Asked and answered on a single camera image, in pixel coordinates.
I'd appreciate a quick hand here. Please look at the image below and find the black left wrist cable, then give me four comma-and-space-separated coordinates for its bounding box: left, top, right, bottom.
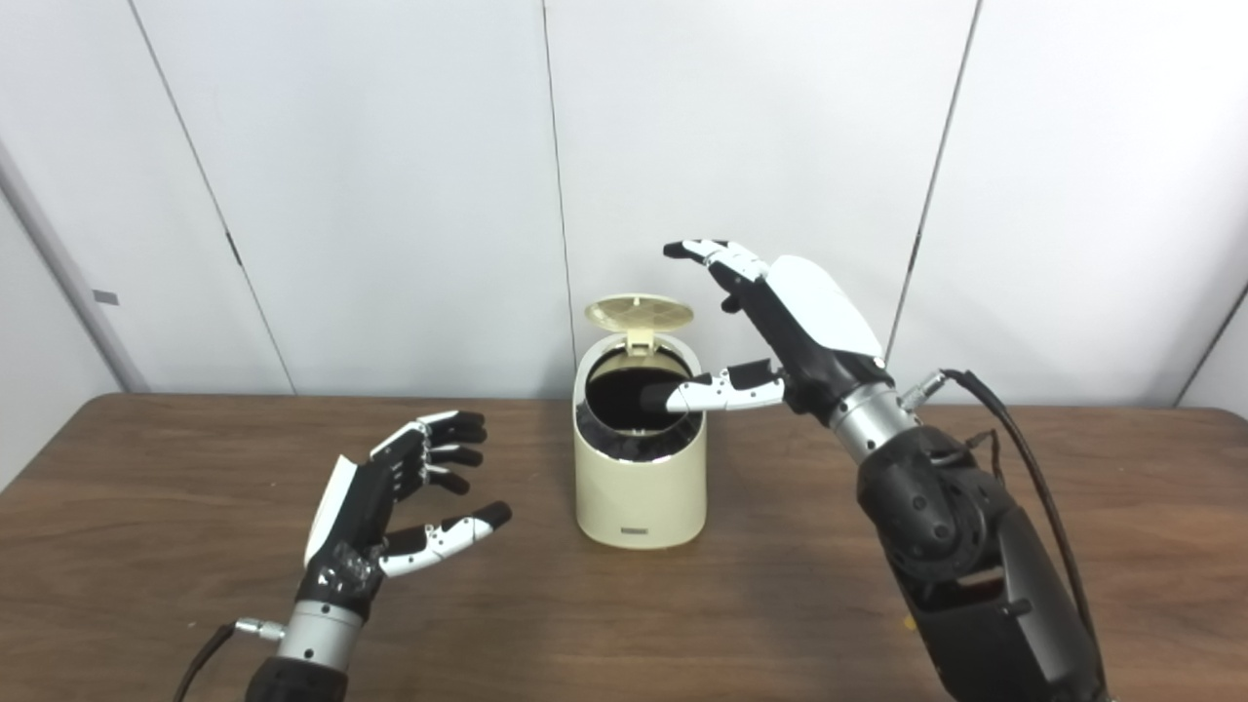
173, 617, 286, 702

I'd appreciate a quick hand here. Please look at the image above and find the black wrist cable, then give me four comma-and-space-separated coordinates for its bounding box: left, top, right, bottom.
173, 617, 286, 702
899, 369, 1108, 683

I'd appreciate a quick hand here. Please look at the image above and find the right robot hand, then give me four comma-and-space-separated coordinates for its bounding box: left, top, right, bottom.
663, 239, 893, 420

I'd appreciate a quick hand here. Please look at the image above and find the round cream bin lid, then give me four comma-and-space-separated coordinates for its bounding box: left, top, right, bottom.
584, 294, 695, 354

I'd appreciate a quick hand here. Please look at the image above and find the cream-colored bin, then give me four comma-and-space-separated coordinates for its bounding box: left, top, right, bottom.
572, 294, 708, 550

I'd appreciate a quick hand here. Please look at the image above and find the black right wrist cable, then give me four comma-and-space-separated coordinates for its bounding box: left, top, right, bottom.
899, 369, 1108, 683

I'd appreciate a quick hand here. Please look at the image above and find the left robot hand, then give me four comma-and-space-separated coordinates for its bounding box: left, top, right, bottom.
295, 410, 513, 622

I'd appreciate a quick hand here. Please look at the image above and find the black bin liner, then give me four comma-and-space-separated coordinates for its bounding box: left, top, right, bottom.
577, 349, 703, 461

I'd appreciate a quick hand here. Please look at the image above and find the gray wall post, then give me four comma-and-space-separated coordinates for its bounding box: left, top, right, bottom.
0, 141, 149, 394

